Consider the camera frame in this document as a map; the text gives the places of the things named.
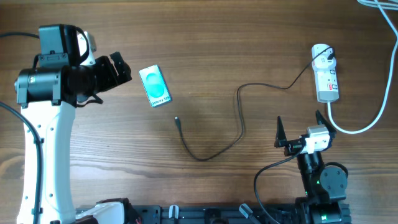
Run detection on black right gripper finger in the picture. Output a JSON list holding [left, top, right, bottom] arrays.
[[275, 116, 287, 142], [315, 110, 336, 137]]

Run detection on light blue Galaxy smartphone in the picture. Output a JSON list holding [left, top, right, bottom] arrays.
[[139, 65, 172, 108]]

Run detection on black charger cable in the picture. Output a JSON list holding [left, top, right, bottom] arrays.
[[174, 45, 336, 162]]

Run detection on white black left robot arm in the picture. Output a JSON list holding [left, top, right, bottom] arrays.
[[14, 24, 131, 223]]

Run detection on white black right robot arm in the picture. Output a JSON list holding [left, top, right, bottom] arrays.
[[274, 111, 352, 224]]

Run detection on white power strip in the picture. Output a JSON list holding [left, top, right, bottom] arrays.
[[312, 44, 339, 103]]

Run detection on white power strip cord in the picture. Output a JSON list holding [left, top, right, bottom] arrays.
[[326, 0, 398, 135]]

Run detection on black mounting rail base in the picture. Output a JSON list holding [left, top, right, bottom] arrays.
[[76, 203, 352, 224]]

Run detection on white cables at corner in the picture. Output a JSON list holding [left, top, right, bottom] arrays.
[[356, 0, 398, 11]]

